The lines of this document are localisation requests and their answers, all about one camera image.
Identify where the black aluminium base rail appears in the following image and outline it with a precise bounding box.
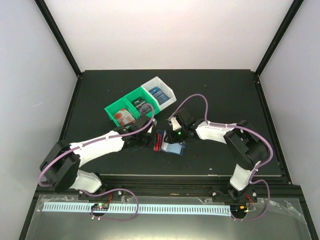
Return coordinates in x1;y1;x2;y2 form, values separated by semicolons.
37;173;305;201

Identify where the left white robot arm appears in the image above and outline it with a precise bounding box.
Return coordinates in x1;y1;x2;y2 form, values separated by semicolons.
38;115;157;200

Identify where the blue leather card holder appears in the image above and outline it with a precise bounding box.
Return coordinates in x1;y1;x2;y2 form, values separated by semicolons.
156;129;187;156

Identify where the green double card bin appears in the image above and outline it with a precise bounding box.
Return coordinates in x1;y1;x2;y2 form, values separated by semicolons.
104;86;161;127

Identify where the white slotted cable duct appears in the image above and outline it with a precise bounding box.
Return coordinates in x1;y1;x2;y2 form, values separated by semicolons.
42;202;231;217

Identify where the blue card stack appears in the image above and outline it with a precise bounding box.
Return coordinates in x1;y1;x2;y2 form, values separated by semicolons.
149;86;170;105

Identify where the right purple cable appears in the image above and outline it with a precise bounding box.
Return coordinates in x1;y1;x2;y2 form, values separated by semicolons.
173;94;275;171

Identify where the left black frame post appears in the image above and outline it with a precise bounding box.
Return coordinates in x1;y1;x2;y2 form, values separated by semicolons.
34;0;83;78

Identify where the red card stack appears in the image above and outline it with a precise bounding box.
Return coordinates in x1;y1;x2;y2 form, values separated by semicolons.
113;108;135;126

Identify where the right black frame post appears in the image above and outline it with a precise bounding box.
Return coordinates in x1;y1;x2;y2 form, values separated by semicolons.
255;0;304;77

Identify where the circuit board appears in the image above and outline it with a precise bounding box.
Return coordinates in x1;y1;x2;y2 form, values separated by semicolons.
230;205;257;214
91;203;110;211

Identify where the left circuit board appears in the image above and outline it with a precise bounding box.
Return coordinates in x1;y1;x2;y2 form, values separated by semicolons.
91;203;110;211

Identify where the red credit card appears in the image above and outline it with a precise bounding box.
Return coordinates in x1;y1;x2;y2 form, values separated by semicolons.
153;132;162;152

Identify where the white card bin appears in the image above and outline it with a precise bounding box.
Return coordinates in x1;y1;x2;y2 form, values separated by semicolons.
141;76;177;112

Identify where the black card stack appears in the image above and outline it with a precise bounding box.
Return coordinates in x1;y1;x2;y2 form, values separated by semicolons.
131;97;152;115

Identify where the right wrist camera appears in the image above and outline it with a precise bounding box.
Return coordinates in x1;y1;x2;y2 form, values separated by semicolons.
168;116;182;131

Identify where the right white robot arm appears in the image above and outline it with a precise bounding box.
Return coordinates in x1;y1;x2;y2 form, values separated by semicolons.
163;108;273;202

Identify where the black frame post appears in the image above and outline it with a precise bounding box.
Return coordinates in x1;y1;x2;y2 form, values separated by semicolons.
34;0;83;78
255;0;304;77

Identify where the right circuit board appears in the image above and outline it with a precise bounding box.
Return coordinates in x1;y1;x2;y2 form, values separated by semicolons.
230;205;257;214

